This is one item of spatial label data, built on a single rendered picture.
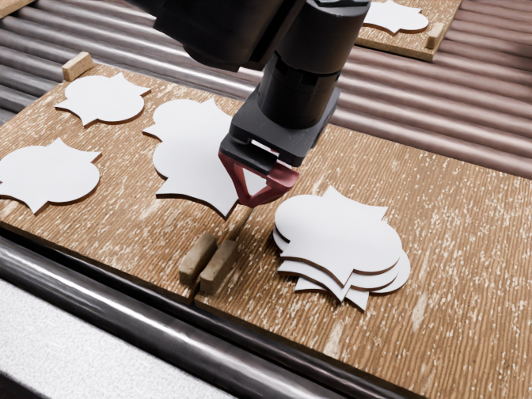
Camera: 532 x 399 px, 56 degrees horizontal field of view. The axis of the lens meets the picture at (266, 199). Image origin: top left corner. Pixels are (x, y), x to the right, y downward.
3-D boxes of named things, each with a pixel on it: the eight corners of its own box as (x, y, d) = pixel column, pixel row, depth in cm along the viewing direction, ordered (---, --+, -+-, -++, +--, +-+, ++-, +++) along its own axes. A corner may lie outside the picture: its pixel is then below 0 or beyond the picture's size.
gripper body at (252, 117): (224, 138, 40) (242, 64, 34) (273, 74, 46) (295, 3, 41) (296, 174, 39) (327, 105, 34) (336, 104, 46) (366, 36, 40)
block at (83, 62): (71, 83, 82) (67, 69, 80) (62, 80, 83) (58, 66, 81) (95, 66, 86) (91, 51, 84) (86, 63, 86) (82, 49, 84)
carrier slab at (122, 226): (189, 306, 54) (188, 298, 53) (-78, 195, 66) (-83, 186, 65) (307, 127, 76) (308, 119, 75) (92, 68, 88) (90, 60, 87)
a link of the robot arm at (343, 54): (317, 1, 30) (392, 1, 33) (275, -59, 34) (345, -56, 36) (287, 89, 36) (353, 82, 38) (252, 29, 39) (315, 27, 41)
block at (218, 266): (214, 297, 53) (211, 282, 51) (199, 290, 53) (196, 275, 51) (240, 256, 57) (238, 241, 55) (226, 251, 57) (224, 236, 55)
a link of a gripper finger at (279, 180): (203, 204, 46) (220, 133, 38) (237, 157, 50) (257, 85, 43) (269, 238, 45) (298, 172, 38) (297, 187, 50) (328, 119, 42)
